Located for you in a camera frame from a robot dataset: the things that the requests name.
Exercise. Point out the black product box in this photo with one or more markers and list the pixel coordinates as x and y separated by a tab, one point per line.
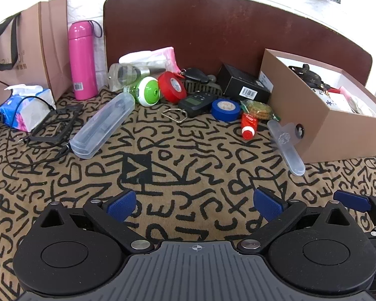
240	85

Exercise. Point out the green white round container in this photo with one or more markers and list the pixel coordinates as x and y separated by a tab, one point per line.
145	91

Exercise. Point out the black plastic frame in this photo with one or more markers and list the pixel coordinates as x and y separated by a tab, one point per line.
56	126

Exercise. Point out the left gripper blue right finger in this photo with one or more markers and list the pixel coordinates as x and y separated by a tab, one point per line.
268	204

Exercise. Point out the patterned brown black tablecloth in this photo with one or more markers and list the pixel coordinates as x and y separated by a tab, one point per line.
195	233

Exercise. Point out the blue tape roll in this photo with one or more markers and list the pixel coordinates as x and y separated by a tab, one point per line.
225	110

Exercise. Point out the black car key fob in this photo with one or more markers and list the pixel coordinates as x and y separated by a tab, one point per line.
195	75

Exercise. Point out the clear glass bottle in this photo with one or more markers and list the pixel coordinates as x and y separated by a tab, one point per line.
122	75

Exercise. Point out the dark brown wooden headboard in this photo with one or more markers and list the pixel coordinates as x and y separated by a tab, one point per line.
208	33

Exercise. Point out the pink thermos bottle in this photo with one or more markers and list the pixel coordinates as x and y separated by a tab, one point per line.
81	37

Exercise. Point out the large clear plastic case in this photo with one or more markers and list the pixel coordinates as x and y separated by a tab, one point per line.
98	129

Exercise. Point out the brown cardboard storage box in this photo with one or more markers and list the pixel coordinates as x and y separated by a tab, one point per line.
328	134

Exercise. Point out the packaged round cookies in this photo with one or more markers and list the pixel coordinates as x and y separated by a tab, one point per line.
259	110

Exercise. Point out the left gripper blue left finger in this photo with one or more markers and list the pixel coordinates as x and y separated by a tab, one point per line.
121	206

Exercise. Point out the small clear toothbrush case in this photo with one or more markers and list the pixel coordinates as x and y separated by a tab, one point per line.
285	138

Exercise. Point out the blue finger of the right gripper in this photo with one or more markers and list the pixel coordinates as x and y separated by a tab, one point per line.
353	201

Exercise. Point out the white pink plastic bag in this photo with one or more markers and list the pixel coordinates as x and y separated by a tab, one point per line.
160	58

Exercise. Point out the blue tissue pack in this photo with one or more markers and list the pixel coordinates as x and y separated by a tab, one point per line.
24	110

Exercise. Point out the red tape roll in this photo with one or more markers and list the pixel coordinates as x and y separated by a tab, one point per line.
171	87

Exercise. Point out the black digital scale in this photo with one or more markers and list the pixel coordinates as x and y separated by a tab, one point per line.
190	107

